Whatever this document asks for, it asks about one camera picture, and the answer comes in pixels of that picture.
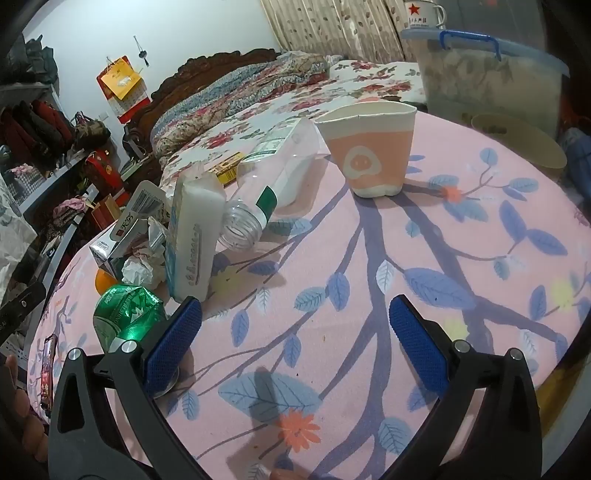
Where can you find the beige leaf print curtain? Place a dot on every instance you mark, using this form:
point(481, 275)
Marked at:
point(323, 27)

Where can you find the grey folded clothes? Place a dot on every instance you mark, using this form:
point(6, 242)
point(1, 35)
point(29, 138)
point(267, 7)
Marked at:
point(37, 60)

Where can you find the pink leaf print blanket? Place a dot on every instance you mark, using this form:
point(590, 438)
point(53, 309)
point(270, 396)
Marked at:
point(369, 277)

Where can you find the yellow cardboard box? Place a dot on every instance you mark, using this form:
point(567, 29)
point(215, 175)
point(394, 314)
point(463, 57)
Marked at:
point(228, 170)

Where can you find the white paper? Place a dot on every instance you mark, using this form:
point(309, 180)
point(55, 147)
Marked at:
point(136, 270)

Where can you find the floral quilt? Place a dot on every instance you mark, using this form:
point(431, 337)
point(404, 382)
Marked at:
point(240, 92)

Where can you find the white green carton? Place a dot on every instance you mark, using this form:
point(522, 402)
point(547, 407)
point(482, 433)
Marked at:
point(272, 143)

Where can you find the crushed green can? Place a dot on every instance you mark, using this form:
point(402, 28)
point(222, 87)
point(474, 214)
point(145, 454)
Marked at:
point(124, 314)

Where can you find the white plastic bag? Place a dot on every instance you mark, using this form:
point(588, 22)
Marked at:
point(154, 240)
point(14, 230)

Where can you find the white blue carton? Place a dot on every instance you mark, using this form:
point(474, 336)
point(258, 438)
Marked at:
point(124, 221)

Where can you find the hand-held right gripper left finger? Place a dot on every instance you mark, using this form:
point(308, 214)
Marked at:
point(171, 344)

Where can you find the floral bed with wooden headboard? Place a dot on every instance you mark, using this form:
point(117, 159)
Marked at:
point(369, 83)

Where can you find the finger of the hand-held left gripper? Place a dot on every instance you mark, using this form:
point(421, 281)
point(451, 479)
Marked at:
point(21, 307)

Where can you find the beige round bin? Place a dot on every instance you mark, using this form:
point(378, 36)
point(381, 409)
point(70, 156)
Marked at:
point(517, 143)

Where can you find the brown paper bag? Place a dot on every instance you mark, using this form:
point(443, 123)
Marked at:
point(106, 212)

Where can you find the brown handbag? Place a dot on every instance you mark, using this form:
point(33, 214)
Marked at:
point(92, 131)

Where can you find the orange fruit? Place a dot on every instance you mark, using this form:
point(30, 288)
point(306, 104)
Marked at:
point(104, 282)

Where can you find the hanging wall ornament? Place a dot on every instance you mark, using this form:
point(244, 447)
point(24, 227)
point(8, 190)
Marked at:
point(143, 54)

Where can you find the red yellow wall calendar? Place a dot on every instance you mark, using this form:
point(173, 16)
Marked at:
point(121, 81)

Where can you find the dark red clothes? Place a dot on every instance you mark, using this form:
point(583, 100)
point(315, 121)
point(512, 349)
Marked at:
point(32, 129)

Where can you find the grey shelf rack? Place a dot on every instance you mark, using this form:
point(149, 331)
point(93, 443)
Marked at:
point(51, 177)

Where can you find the white tissue pack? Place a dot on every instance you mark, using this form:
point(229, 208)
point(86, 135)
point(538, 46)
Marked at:
point(194, 240)

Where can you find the person's left hand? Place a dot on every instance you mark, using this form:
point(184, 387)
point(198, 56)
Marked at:
point(27, 424)

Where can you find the pink paper cup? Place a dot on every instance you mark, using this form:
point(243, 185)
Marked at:
point(369, 152)

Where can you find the purple clothes pile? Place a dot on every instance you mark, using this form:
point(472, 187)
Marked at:
point(577, 157)

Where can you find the carved wooden headboard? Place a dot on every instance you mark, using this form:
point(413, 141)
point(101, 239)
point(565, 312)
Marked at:
point(203, 67)

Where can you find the pink cloth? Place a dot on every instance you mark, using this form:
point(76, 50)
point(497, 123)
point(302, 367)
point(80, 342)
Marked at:
point(69, 207)

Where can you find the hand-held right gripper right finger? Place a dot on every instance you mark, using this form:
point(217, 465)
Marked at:
point(418, 346)

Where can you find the white enamel mug red star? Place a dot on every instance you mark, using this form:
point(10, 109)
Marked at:
point(422, 16)

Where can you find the clear plastic bottle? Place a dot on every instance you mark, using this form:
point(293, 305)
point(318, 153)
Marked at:
point(272, 184)

